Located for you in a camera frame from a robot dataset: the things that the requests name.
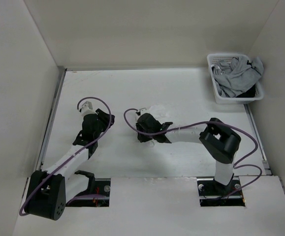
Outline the white plastic laundry basket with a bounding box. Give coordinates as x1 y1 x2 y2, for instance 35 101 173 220
207 53 264 104

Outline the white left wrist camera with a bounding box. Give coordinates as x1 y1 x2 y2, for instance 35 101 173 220
79 101 95 117

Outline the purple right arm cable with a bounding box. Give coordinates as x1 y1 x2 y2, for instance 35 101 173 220
124 107 263 197

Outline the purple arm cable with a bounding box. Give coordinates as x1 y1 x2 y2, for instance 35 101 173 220
124 107 263 197
19 97 112 217

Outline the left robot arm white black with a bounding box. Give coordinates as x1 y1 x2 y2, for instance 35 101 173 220
19 108 115 220

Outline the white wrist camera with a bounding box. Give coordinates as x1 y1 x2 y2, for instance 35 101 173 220
79 101 95 117
135 108 148 117

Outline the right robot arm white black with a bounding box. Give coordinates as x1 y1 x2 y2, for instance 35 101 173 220
136 111 241 195

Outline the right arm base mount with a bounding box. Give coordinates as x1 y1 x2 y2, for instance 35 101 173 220
197 177 245 207

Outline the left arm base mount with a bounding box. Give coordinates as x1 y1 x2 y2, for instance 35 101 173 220
66 178 111 207

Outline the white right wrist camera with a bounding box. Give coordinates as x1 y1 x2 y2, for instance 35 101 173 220
135 108 148 117

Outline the white tank top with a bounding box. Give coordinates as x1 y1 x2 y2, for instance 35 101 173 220
147 105 171 144

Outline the grey tank top in basket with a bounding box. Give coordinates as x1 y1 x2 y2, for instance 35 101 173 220
212 56 264 98

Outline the black garment in basket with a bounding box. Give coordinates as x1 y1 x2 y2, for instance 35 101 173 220
237 85 256 98

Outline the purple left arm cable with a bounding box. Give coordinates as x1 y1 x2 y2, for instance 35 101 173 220
19 97 112 217

